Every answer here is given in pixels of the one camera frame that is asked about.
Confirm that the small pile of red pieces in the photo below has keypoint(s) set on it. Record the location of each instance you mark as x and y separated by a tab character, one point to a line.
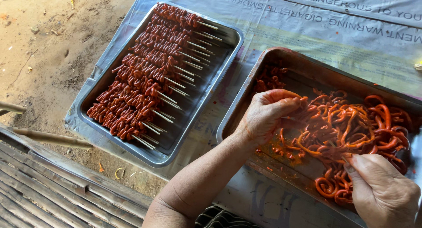
270	79

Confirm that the yellow curled scrap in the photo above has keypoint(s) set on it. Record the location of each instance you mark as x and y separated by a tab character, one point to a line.
117	174

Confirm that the person's striped clothing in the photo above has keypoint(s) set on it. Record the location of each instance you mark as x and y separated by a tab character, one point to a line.
217	218

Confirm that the long bamboo pole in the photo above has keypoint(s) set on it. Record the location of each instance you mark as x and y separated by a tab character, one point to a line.
49	138

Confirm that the small pale object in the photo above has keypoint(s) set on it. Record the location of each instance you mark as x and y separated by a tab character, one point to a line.
418	67

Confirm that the printed plastic tarpaulin sheet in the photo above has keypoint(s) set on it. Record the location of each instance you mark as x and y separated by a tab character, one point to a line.
329	40

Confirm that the short bamboo pole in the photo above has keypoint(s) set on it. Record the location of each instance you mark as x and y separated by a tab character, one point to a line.
11	107

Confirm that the person's right hand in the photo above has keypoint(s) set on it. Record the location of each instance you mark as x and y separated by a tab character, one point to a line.
385	195

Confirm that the bamboo slat bench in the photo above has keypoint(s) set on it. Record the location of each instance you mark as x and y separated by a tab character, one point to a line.
49	188

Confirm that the orange scrap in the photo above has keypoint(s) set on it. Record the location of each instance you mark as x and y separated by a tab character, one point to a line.
101	168

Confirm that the person's left hand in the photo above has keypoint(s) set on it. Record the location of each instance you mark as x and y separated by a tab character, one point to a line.
260	119

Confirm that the steel tray with stained rim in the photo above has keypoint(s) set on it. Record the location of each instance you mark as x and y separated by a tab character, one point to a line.
313	78

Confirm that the heap of orange marinated intestines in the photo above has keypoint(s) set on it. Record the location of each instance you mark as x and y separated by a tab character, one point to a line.
356	122

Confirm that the row of red meat skewers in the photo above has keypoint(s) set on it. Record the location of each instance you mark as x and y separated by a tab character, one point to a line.
145	73

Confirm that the thin bamboo skewer stick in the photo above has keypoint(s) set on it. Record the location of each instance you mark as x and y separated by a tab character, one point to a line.
337	151

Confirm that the steel tray with clean rim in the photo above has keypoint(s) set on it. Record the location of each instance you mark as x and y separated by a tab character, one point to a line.
197	99

